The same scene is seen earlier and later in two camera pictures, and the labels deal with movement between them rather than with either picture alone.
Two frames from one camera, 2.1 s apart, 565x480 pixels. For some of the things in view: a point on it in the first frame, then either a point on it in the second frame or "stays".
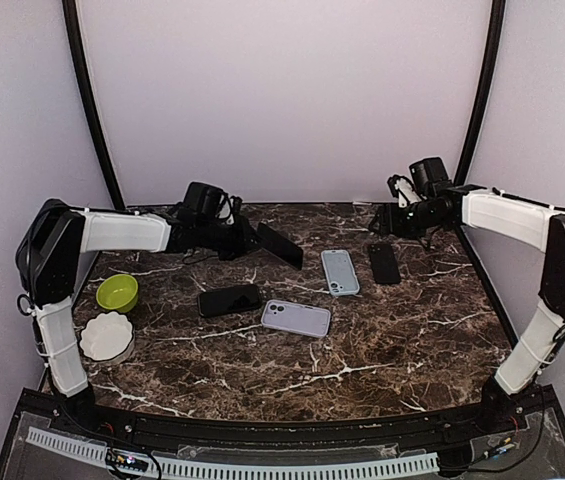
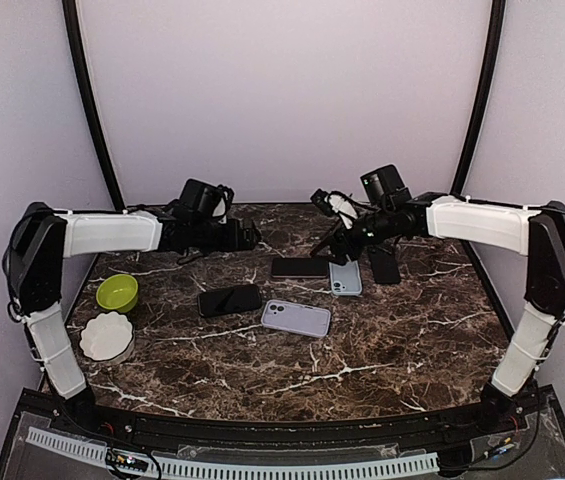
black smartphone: [229, 301] stays
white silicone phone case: [296, 318] stays
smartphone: [384, 264] stays
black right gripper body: [405, 226] to [355, 247]
